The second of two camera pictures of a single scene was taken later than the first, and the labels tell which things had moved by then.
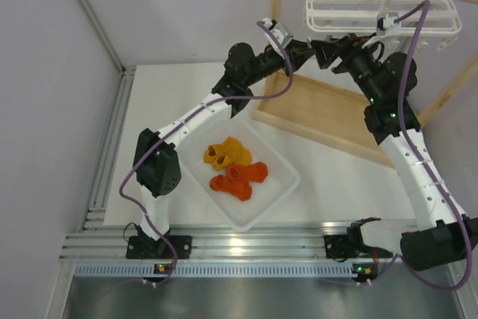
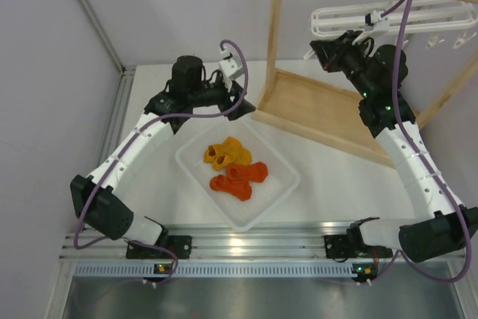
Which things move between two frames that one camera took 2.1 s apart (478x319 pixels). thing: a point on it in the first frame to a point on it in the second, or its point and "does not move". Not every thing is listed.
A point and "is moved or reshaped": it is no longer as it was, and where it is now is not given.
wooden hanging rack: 330,118 does not move
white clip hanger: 406,16 is moved or reshaped
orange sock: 239,189 does not move
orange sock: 256,172 does not move
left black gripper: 298,52 to 236,91
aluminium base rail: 260,240 does not move
